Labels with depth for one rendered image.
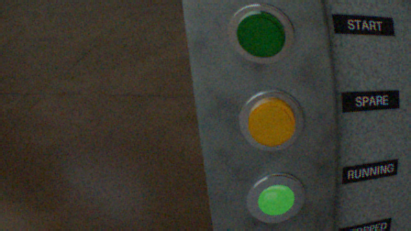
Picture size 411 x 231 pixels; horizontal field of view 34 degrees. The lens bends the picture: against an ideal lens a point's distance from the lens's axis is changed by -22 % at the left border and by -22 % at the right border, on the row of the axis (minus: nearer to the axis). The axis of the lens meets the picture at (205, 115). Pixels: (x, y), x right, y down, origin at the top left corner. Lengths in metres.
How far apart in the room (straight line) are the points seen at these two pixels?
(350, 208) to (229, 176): 0.09
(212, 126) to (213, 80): 0.03
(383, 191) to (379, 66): 0.09
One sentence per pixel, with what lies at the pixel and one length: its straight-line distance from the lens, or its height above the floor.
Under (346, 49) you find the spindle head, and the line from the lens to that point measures 0.44.
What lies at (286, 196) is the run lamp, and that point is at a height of 1.30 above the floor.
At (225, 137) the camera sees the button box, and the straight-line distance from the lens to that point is 0.45.
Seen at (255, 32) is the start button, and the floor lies 1.40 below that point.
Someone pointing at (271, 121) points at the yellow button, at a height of 1.35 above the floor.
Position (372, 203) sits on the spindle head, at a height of 1.27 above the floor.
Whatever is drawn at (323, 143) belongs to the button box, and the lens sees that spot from 0.45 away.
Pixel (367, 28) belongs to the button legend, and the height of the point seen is 1.40.
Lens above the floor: 1.54
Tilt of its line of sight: 25 degrees down
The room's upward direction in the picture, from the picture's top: 8 degrees counter-clockwise
